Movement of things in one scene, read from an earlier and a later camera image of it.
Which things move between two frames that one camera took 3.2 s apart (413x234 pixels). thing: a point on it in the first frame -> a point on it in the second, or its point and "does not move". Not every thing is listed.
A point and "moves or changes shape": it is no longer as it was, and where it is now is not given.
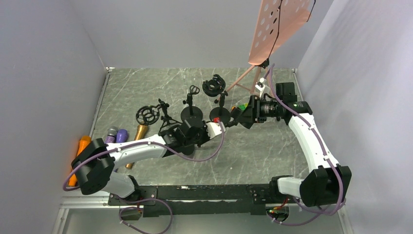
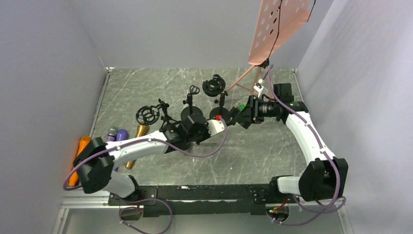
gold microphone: x=141 y=132 does not move
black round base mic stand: x=193 y=114 does not move
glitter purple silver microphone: x=111 y=137 does not move
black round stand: x=188 y=133 moves or changes shape
